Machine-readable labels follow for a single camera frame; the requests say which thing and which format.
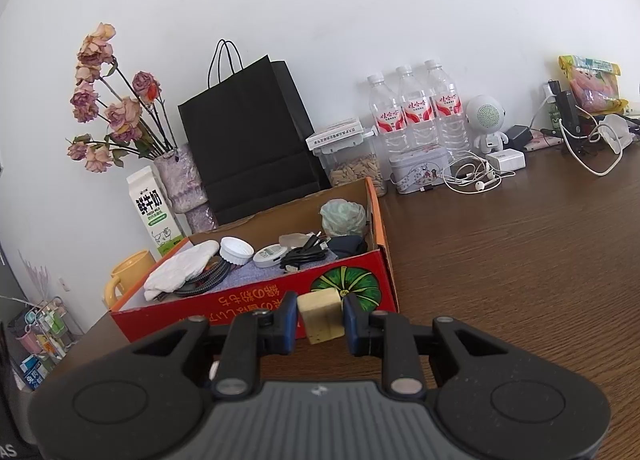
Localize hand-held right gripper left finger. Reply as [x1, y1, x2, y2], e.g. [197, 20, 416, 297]
[120, 291, 299, 398]

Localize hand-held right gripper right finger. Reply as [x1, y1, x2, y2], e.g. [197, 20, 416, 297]
[341, 292, 521, 398]

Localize beige rectangular block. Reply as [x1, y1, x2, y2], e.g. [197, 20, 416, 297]
[297, 287, 346, 345]

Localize purple drawstring pouch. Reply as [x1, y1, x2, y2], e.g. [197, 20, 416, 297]
[225, 260, 301, 287]

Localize white round device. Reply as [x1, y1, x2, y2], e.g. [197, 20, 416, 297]
[252, 245, 289, 269]

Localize black multi-plug cable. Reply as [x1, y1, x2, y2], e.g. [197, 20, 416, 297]
[278, 233, 332, 272]

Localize navy blue case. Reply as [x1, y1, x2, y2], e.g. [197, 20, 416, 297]
[329, 235, 368, 259]

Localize red cardboard box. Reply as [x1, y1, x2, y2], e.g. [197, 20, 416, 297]
[109, 176, 400, 343]

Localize white ridged plastic lid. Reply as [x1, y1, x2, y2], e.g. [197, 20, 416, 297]
[218, 236, 255, 266]

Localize black braided cable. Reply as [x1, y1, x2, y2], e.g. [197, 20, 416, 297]
[174, 259, 232, 298]

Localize green plastic bag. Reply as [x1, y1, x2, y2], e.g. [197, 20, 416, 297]
[319, 198, 369, 238]

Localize white cloth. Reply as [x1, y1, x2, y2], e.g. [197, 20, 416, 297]
[143, 241, 222, 302]

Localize clear seed container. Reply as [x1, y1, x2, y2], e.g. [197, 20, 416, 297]
[312, 132, 389, 198]

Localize yellow mug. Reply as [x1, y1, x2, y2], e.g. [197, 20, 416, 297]
[103, 250, 157, 311]

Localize printed tin box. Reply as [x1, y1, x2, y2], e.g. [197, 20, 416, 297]
[389, 145, 451, 195]

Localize white milk carton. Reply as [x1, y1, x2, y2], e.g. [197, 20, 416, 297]
[126, 166, 185, 256]

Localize purple textured vase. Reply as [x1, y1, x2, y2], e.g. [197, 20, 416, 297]
[152, 144, 219, 234]

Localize black paper bag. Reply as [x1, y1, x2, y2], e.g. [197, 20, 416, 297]
[178, 39, 331, 226]

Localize small white flat box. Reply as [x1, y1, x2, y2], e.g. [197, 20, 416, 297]
[306, 117, 362, 151]

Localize white charger block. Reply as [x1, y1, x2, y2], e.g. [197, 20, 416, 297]
[485, 150, 526, 172]

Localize storage cart with supplies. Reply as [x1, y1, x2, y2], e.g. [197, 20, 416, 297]
[7, 296, 85, 393]

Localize white round robot speaker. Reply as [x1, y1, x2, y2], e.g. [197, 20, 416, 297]
[465, 94, 510, 154]

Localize black power adapter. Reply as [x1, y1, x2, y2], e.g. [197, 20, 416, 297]
[506, 125, 534, 150]

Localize purple feathery decoration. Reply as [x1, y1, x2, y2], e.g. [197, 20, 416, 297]
[17, 250, 55, 302]

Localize pink flat case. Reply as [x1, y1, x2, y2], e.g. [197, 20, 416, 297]
[525, 129, 564, 151]

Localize dried rose bouquet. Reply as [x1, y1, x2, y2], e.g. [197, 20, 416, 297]
[67, 22, 178, 174]

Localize black upright device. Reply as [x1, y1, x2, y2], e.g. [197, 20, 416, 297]
[552, 90, 581, 139]

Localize white face mask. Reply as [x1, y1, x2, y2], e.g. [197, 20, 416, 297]
[597, 114, 634, 154]

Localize yellow and pink snack bag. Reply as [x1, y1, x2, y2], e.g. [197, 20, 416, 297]
[558, 55, 629, 114]

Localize white wired earphones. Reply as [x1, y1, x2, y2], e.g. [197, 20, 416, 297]
[442, 150, 501, 194]

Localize white charging cable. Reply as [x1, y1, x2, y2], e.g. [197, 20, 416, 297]
[559, 109, 627, 177]

